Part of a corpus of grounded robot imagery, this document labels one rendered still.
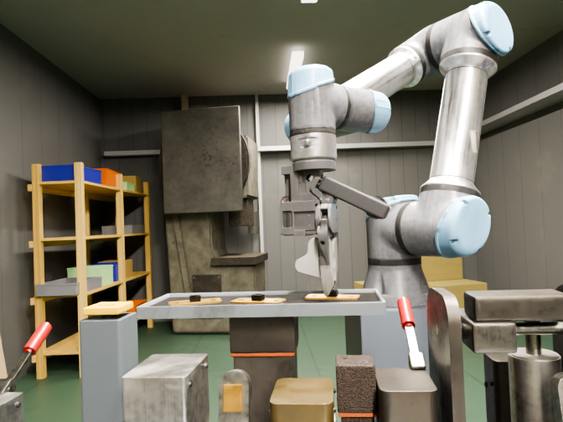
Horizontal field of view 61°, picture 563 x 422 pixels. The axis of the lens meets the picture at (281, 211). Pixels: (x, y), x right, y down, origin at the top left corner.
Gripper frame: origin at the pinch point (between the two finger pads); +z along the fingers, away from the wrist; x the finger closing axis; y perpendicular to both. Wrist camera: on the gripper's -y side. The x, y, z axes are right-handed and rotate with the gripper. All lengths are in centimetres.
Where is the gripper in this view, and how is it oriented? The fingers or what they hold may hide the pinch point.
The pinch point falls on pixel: (332, 286)
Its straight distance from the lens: 77.8
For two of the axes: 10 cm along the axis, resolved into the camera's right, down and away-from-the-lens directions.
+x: -2.9, -0.1, -9.6
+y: -9.5, 0.5, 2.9
